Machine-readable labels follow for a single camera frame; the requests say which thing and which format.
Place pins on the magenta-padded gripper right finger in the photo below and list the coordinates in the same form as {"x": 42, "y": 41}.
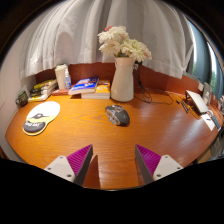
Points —
{"x": 165, "y": 165}

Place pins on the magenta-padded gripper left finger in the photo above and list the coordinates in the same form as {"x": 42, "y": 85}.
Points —
{"x": 63, "y": 166}

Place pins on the black grey computer mouse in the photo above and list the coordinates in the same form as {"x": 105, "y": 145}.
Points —
{"x": 118, "y": 115}

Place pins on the white yellow black mouse pad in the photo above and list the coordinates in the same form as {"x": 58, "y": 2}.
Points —
{"x": 43, "y": 111}

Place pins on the white paper sheet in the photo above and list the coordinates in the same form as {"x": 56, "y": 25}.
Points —
{"x": 208, "y": 122}

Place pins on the black pen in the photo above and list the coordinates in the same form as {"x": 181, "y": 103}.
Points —
{"x": 184, "y": 106}

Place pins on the yellow white thick book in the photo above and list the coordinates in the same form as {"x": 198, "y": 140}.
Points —
{"x": 39, "y": 97}

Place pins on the red brown flat book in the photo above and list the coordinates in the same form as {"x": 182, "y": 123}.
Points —
{"x": 60, "y": 92}

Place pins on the black spine book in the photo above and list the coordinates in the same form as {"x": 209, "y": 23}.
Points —
{"x": 42, "y": 89}
{"x": 41, "y": 93}

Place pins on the dark mug with green inside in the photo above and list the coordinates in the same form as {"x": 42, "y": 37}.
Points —
{"x": 22, "y": 99}

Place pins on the orange yellow paperback book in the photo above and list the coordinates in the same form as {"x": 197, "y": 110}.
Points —
{"x": 103, "y": 88}

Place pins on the cream lidded tumbler cup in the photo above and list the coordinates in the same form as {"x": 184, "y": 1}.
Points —
{"x": 60, "y": 76}

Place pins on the white ceramic vase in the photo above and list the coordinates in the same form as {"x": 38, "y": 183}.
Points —
{"x": 122, "y": 83}

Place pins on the white curtain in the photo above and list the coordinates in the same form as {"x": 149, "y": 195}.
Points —
{"x": 76, "y": 33}

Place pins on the white artificial flower bunch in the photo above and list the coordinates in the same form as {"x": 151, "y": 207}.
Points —
{"x": 116, "y": 40}

